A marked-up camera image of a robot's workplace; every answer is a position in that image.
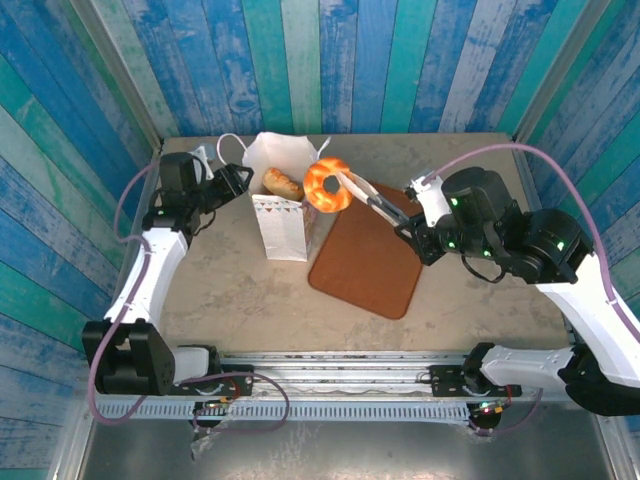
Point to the braided white orange bread loaf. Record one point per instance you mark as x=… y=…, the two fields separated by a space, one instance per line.
x=281 y=184

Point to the cartoon animal print paper bag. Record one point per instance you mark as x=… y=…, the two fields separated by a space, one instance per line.
x=280 y=235

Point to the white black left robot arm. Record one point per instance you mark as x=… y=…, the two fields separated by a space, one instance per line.
x=150 y=270

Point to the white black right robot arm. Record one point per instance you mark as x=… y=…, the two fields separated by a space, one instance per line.
x=595 y=320

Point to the brown plastic tray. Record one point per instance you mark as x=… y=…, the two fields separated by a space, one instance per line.
x=365 y=270

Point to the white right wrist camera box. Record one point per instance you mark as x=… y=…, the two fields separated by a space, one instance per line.
x=432 y=202

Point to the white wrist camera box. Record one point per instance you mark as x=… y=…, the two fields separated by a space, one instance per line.
x=432 y=202
x=207 y=167

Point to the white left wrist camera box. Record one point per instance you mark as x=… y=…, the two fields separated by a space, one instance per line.
x=207 y=167

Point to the aluminium frame post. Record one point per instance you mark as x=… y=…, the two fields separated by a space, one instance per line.
x=115 y=75

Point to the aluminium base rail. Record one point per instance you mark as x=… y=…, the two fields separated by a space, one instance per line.
x=350 y=372

